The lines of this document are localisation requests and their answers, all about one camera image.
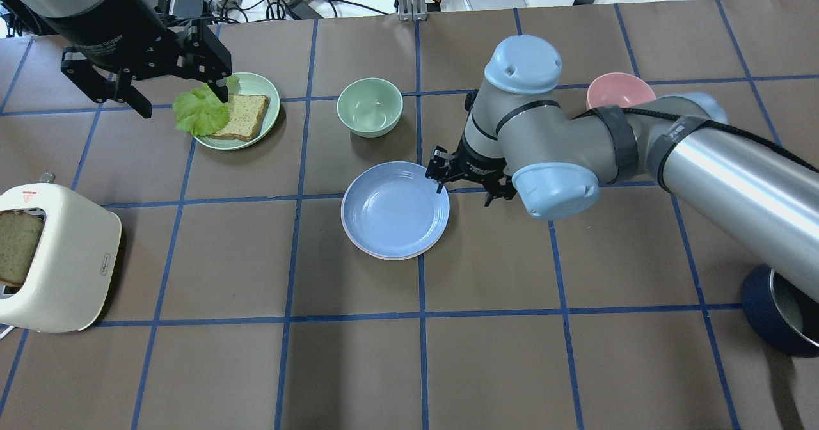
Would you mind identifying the blue plate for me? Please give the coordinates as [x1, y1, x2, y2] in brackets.
[341, 161, 450, 260]

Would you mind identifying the pink plate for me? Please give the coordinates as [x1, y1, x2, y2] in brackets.
[340, 213, 449, 260]

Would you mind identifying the green lettuce leaf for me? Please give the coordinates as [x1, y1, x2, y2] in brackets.
[172, 84, 230, 136]

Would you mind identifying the green plate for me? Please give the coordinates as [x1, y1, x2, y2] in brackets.
[194, 72, 281, 151]

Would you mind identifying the toast bread slice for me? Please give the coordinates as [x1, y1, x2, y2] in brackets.
[208, 94, 269, 142]

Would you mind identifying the green bowl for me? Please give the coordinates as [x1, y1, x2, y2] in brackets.
[337, 77, 404, 138]

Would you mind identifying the pink bowl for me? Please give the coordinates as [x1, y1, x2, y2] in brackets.
[585, 72, 657, 110]

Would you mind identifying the bread slice in toaster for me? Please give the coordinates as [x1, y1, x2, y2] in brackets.
[1, 211, 44, 287]

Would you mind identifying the white toaster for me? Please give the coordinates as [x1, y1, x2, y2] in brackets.
[1, 183, 122, 333]

